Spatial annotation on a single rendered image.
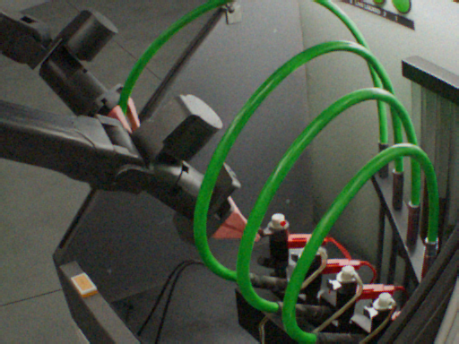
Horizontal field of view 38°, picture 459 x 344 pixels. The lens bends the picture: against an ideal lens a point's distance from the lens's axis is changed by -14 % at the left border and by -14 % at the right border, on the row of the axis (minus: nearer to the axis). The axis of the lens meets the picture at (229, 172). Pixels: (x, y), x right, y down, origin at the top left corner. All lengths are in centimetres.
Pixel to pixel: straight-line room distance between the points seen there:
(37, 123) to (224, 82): 58
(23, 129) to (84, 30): 29
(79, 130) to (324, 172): 71
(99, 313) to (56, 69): 39
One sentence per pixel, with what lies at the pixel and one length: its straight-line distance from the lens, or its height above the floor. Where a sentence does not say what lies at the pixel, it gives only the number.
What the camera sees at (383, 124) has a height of 119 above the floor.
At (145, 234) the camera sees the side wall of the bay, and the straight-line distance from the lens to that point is 133.
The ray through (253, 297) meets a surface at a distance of 84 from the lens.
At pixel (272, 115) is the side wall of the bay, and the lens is 137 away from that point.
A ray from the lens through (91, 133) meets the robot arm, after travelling 83.
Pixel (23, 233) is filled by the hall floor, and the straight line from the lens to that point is 324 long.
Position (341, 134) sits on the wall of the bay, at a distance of 135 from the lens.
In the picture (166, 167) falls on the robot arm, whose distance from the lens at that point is 92.
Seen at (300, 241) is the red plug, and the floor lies 108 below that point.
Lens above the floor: 167
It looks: 29 degrees down
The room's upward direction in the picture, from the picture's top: 6 degrees counter-clockwise
